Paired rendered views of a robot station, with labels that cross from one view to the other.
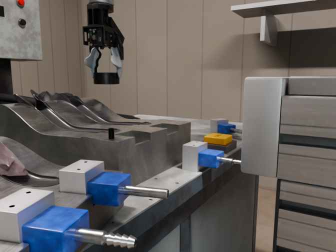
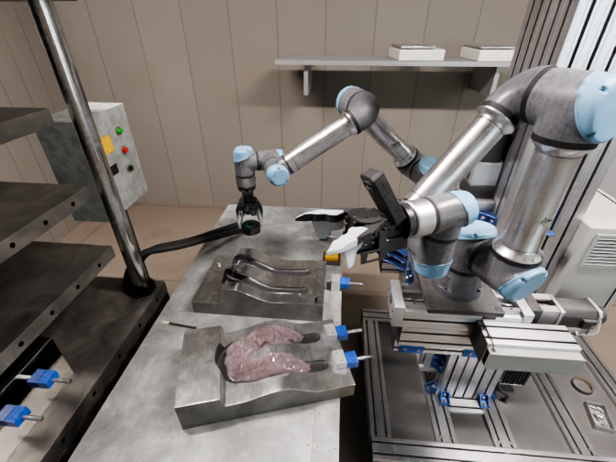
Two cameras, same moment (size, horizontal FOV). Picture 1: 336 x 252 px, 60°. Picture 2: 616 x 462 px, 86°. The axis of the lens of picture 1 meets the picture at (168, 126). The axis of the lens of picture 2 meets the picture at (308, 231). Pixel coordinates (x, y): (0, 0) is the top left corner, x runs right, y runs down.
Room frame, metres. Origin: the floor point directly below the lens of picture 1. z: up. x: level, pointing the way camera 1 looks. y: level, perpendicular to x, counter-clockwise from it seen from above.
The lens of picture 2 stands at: (-0.29, 0.51, 1.77)
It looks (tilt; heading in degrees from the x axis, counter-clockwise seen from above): 33 degrees down; 334
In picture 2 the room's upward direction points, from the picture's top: straight up
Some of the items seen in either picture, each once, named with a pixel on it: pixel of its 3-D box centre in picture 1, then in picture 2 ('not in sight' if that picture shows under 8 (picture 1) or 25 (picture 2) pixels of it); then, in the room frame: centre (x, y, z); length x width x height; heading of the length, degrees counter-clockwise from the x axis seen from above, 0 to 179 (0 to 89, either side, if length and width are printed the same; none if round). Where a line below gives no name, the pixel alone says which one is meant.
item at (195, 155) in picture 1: (215, 158); (346, 283); (0.58, -0.10, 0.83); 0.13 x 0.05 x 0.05; 58
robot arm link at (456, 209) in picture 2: not in sight; (445, 213); (0.11, 0.00, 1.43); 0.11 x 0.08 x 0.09; 85
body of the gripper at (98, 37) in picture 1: (100, 27); (247, 199); (0.90, 0.20, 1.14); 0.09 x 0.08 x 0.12; 163
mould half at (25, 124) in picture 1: (76, 129); (263, 281); (0.71, 0.23, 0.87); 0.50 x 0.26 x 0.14; 58
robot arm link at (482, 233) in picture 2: not in sight; (471, 244); (0.22, -0.27, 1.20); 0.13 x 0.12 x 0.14; 175
